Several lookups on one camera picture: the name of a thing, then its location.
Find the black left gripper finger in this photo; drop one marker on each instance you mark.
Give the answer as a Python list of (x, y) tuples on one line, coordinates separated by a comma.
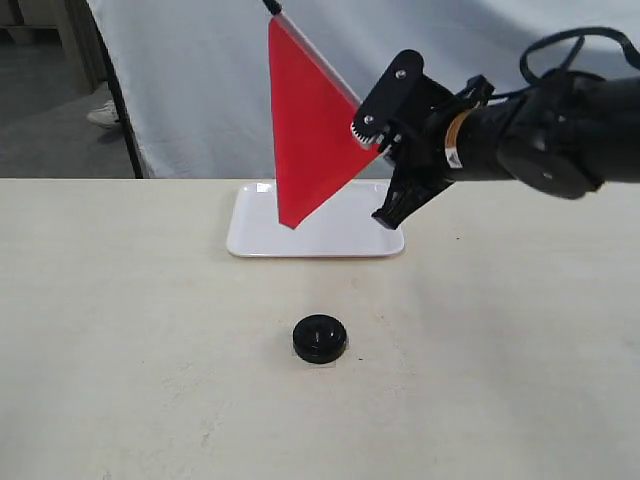
[(408, 191)]

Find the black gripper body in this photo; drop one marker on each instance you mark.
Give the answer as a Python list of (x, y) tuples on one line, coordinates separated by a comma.
[(406, 116)]

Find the red flag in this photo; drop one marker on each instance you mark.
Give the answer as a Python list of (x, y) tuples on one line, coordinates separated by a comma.
[(312, 108)]

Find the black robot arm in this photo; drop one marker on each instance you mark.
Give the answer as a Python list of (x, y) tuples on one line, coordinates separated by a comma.
[(565, 136)]

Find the black round flag base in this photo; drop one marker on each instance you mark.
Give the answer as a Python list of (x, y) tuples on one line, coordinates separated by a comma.
[(319, 339)]

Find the white rectangular plastic tray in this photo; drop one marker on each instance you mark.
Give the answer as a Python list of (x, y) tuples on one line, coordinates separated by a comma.
[(341, 228)]

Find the white backdrop cloth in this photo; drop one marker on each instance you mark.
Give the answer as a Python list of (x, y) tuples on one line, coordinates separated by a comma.
[(195, 76)]

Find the black backdrop stand pole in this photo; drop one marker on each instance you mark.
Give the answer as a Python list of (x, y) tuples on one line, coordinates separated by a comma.
[(120, 106)]

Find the white sneaker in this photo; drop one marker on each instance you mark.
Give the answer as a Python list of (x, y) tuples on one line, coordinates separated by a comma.
[(105, 116)]

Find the wooden crate furniture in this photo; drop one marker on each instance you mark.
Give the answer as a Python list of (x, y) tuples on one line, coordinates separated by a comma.
[(67, 23)]

